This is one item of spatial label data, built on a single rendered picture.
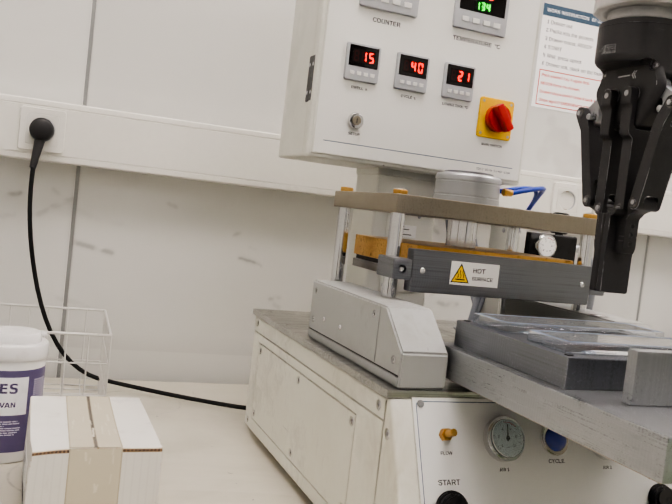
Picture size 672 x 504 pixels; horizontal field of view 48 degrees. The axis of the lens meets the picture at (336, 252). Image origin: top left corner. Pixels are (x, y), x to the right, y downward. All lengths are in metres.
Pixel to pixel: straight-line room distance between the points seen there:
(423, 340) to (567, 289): 0.24
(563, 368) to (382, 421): 0.19
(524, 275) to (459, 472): 0.25
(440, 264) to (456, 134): 0.31
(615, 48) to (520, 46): 0.44
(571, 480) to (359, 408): 0.21
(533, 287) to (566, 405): 0.30
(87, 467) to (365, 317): 0.30
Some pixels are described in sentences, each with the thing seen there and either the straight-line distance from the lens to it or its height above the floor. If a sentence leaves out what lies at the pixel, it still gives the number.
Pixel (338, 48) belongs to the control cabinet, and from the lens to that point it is 1.01.
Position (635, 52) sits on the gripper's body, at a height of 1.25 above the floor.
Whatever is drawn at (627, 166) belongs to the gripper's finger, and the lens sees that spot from 0.71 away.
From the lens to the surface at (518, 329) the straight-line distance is 0.69.
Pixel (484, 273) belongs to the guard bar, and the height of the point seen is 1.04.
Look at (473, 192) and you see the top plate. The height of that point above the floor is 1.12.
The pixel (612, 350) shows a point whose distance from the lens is 0.65.
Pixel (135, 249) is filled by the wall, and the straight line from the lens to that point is 1.38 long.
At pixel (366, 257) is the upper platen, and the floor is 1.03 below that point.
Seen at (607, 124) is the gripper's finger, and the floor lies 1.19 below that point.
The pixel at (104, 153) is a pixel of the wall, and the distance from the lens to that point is 1.33.
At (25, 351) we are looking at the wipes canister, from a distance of 0.95.
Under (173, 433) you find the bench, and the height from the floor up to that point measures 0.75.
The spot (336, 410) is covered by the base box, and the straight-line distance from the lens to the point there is 0.82.
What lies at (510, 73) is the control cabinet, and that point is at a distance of 1.13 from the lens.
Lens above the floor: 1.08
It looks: 3 degrees down
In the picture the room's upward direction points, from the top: 7 degrees clockwise
